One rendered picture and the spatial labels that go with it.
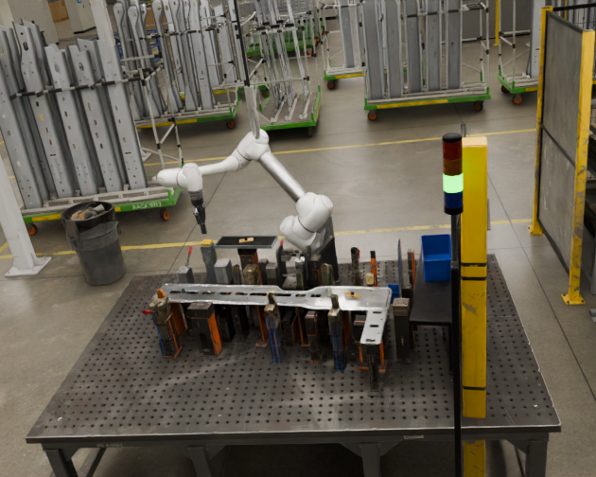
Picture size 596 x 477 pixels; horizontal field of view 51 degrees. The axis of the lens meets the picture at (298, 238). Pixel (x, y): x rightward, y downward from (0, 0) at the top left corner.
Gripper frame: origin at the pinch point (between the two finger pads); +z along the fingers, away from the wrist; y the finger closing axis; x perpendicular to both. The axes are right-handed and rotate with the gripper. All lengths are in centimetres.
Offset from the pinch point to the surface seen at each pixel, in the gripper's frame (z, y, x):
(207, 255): 16.4, 3.6, 0.9
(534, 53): 52, -728, 240
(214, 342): 44, 54, 20
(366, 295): 25, 32, 103
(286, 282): 28, 14, 53
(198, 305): 22, 51, 14
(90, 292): 123, -118, -193
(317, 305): 25, 42, 79
